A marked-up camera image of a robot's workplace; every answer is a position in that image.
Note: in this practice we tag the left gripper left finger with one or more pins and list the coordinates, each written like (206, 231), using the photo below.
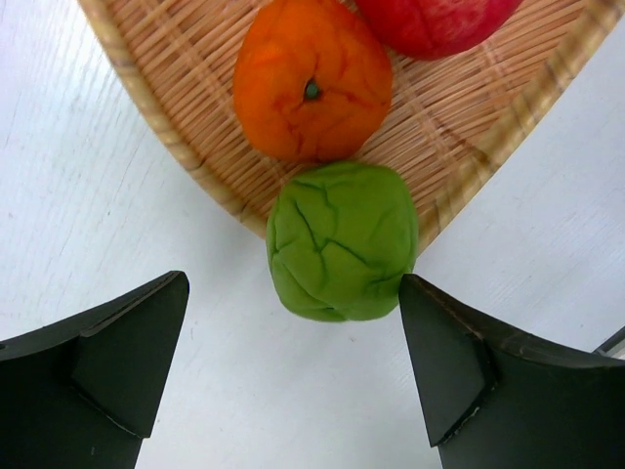
(84, 392)

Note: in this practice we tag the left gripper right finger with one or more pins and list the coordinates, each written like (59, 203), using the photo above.
(495, 396)

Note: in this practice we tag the green fake apple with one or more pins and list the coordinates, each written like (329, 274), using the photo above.
(339, 239)

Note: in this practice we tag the orange fake fruit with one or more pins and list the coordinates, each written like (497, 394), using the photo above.
(311, 82)

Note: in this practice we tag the red fake apple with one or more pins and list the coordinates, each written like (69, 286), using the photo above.
(428, 30)

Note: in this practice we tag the woven wicker fruit bowl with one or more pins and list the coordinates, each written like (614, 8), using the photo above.
(453, 123)

